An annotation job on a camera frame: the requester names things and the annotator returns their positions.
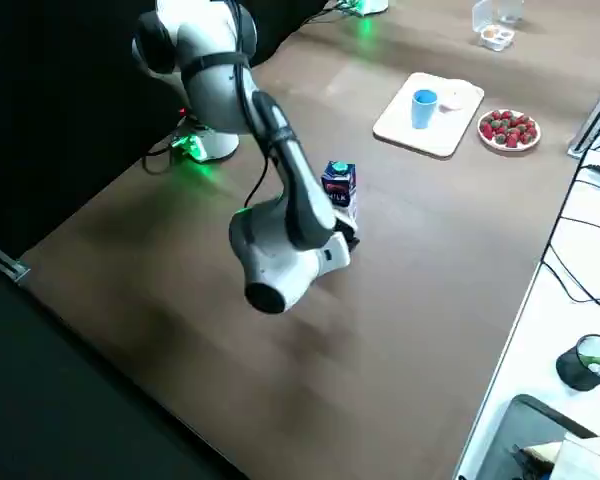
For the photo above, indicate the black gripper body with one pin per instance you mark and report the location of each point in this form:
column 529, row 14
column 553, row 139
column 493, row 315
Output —
column 349, row 234

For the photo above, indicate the blue white milk carton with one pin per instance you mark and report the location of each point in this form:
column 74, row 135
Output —
column 341, row 192

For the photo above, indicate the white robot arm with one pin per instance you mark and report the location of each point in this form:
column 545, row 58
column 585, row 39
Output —
column 215, row 95
column 365, row 6

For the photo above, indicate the white rectangular tray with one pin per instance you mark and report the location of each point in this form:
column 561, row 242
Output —
column 445, row 135

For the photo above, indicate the blue cup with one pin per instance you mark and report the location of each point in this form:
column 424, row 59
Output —
column 424, row 112

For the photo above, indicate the clear plastic egg carton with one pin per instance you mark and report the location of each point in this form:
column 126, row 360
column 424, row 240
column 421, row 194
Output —
column 497, row 40

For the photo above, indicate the brown egg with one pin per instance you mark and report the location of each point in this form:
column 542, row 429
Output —
column 490, row 32

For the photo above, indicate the black flat tray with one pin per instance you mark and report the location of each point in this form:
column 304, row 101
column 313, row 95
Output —
column 510, row 440

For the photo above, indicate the pale round plate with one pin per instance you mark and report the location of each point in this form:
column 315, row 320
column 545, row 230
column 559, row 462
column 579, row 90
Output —
column 485, row 141

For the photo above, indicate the red strawberries heap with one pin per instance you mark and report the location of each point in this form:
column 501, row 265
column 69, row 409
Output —
column 510, row 127

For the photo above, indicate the black mesh pen holder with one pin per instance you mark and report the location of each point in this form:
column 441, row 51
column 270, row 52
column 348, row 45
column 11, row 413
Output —
column 575, row 372

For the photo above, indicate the aluminium middle post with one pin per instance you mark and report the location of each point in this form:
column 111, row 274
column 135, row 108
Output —
column 595, row 115

